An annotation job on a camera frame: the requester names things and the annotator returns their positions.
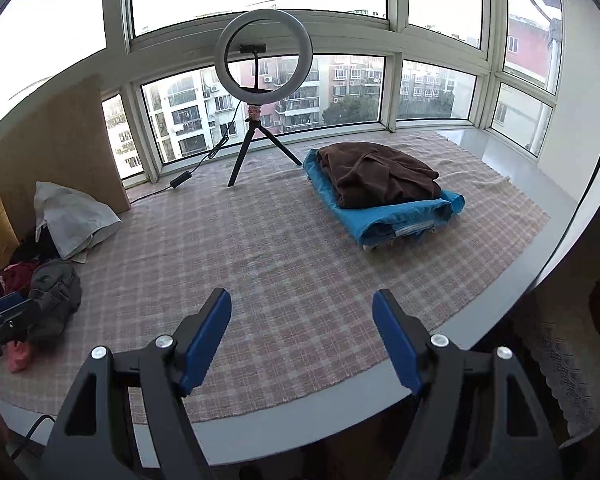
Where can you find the red garment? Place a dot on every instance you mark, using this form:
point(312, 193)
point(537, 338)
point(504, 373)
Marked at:
point(17, 278)

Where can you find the white cotton garment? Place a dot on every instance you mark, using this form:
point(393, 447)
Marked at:
point(75, 221)

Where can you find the light wooden board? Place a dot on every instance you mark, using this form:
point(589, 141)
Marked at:
point(65, 141)

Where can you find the brown fleece garment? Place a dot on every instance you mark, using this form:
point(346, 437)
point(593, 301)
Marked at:
point(366, 175)

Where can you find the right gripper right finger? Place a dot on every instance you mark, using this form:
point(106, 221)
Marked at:
point(478, 416)

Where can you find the grey garment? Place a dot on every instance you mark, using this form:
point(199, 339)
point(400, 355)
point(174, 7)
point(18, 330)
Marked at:
point(56, 288)

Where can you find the black garment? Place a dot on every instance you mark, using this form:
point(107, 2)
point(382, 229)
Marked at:
point(35, 247)

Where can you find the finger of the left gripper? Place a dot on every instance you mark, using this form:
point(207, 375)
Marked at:
point(16, 321)
point(10, 300)

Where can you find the plaid pink bed sheet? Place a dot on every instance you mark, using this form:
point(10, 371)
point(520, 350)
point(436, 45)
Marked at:
point(300, 285)

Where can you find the white lace table cover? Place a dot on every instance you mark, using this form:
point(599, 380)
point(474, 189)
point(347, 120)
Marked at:
point(560, 335)

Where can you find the folded blue cloth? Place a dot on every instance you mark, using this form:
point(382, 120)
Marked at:
point(371, 227)

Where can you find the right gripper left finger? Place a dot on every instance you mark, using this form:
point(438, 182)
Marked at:
point(93, 436)

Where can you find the pink cloth piece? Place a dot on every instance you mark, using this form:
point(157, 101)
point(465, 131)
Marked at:
point(19, 355)

